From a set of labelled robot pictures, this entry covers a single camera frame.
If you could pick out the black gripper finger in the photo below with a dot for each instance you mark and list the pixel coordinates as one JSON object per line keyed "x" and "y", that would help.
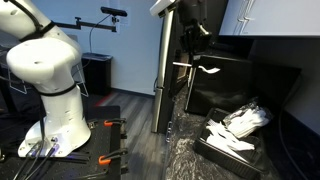
{"x": 196, "y": 61}

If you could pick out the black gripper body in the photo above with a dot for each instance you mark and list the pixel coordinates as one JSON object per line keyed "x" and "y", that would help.
{"x": 196, "y": 40}

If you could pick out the white plastic fork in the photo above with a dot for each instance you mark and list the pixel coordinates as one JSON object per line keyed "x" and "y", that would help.
{"x": 210, "y": 70}
{"x": 220, "y": 130}

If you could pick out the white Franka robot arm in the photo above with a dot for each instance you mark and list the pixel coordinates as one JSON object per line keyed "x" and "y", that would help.
{"x": 56, "y": 113}

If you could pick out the black microwave box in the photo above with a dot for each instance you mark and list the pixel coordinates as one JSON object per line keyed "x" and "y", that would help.
{"x": 220, "y": 90}

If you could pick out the clear bag of plastic cutlery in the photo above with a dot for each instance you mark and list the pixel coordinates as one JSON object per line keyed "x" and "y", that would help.
{"x": 248, "y": 121}

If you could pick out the black plastic cutlery tray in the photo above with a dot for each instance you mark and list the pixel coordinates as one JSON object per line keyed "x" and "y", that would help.
{"x": 220, "y": 156}

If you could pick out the brown framed board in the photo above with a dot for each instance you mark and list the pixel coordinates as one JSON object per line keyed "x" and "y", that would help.
{"x": 182, "y": 71}

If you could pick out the black and steel refrigerator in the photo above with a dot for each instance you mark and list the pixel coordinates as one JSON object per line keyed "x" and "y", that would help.
{"x": 163, "y": 66}

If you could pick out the black flat panel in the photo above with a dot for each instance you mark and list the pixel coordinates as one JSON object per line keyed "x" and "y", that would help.
{"x": 276, "y": 86}

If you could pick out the white plastic knife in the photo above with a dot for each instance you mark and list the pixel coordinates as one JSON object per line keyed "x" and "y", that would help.
{"x": 226, "y": 150}
{"x": 243, "y": 145}

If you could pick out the black trash bin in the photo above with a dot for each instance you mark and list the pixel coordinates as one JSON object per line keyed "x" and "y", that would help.
{"x": 96, "y": 73}

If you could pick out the orange and black clamp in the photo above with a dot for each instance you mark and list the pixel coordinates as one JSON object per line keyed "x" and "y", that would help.
{"x": 104, "y": 160}
{"x": 108, "y": 123}

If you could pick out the black perforated robot table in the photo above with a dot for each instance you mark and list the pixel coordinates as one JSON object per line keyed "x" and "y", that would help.
{"x": 100, "y": 140}

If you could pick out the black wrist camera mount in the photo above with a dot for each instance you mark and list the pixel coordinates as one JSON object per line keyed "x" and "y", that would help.
{"x": 193, "y": 11}

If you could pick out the black camera on boom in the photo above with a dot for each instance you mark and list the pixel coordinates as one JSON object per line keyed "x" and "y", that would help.
{"x": 113, "y": 11}

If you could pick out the white wall cabinet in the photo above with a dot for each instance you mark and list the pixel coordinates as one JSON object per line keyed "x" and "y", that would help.
{"x": 286, "y": 16}

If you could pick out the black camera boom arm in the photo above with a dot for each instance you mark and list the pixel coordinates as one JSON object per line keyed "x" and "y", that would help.
{"x": 96, "y": 25}

